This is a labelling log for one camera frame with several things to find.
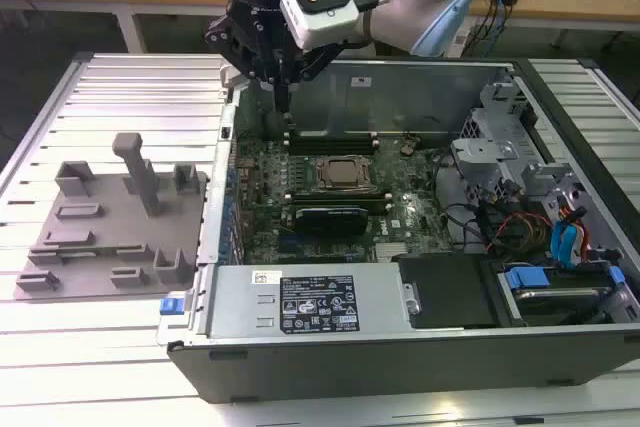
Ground metal CPU socket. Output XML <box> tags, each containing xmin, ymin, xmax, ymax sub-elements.
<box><xmin>312</xmin><ymin>154</ymin><xmax>379</xmax><ymax>194</ymax></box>

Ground green RAM stick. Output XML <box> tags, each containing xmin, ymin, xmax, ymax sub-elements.
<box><xmin>58</xmin><ymin>245</ymin><xmax>147</xmax><ymax>255</ymax></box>

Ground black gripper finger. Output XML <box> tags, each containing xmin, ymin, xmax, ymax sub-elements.
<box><xmin>203</xmin><ymin>14</ymin><xmax>285</xmax><ymax>114</ymax></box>
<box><xmin>283</xmin><ymin>40</ymin><xmax>347</xmax><ymax>114</ymax></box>

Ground grey parts rack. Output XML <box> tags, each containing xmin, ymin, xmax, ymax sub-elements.
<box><xmin>14</xmin><ymin>132</ymin><xmax>211</xmax><ymax>301</ymax></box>

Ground blue disk carrier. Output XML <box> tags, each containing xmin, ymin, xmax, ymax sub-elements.
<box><xmin>499</xmin><ymin>266</ymin><xmax>619</xmax><ymax>326</ymax></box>

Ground red yellow black wire bundle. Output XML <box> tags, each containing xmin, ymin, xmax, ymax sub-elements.
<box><xmin>479</xmin><ymin>211</ymin><xmax>551</xmax><ymax>254</ymax></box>

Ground metal socket cover frame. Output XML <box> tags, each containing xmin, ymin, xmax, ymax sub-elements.
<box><xmin>315</xmin><ymin>156</ymin><xmax>376</xmax><ymax>192</ymax></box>

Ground silver finned heat sink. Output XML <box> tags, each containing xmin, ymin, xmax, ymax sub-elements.
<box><xmin>374</xmin><ymin>241</ymin><xmax>409</xmax><ymax>261</ymax></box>

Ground black PC case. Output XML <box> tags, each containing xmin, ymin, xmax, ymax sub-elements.
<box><xmin>157</xmin><ymin>57</ymin><xmax>640</xmax><ymax>404</ymax></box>

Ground green motherboard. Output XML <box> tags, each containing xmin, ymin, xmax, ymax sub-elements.
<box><xmin>234</xmin><ymin>134</ymin><xmax>456</xmax><ymax>266</ymax></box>

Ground blue flat wire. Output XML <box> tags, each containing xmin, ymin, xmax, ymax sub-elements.
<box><xmin>549</xmin><ymin>221</ymin><xmax>586</xmax><ymax>267</ymax></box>

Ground silver CPU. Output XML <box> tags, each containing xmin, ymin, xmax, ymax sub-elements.
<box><xmin>327</xmin><ymin>160</ymin><xmax>369</xmax><ymax>186</ymax></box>

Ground blue hanging cable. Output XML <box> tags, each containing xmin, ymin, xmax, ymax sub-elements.
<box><xmin>492</xmin><ymin>0</ymin><xmax>507</xmax><ymax>51</ymax></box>

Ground silver metal drive cage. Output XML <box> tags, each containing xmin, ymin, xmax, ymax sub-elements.
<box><xmin>449</xmin><ymin>71</ymin><xmax>576</xmax><ymax>208</ymax></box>

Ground orange wire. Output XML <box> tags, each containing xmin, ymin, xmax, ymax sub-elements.
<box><xmin>573</xmin><ymin>205</ymin><xmax>592</xmax><ymax>259</ymax></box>

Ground silver power supply unit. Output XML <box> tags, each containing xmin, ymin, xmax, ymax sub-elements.
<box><xmin>207</xmin><ymin>264</ymin><xmax>419</xmax><ymax>341</ymax></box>

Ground white plastic corner bracket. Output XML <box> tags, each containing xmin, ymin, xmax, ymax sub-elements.
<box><xmin>218</xmin><ymin>62</ymin><xmax>251</xmax><ymax>93</ymax></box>

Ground black flat bay cover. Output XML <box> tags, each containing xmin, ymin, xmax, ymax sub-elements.
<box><xmin>399</xmin><ymin>254</ymin><xmax>501</xmax><ymax>331</ymax></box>

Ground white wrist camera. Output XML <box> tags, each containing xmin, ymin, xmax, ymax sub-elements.
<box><xmin>278</xmin><ymin>0</ymin><xmax>362</xmax><ymax>51</ymax></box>

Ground black RAM slot white latches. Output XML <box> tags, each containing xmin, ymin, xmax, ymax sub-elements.
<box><xmin>286</xmin><ymin>204</ymin><xmax>393</xmax><ymax>214</ymax></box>
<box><xmin>283</xmin><ymin>131</ymin><xmax>380</xmax><ymax>140</ymax></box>
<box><xmin>283</xmin><ymin>143</ymin><xmax>380</xmax><ymax>151</ymax></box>
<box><xmin>286</xmin><ymin>195</ymin><xmax>393</xmax><ymax>203</ymax></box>

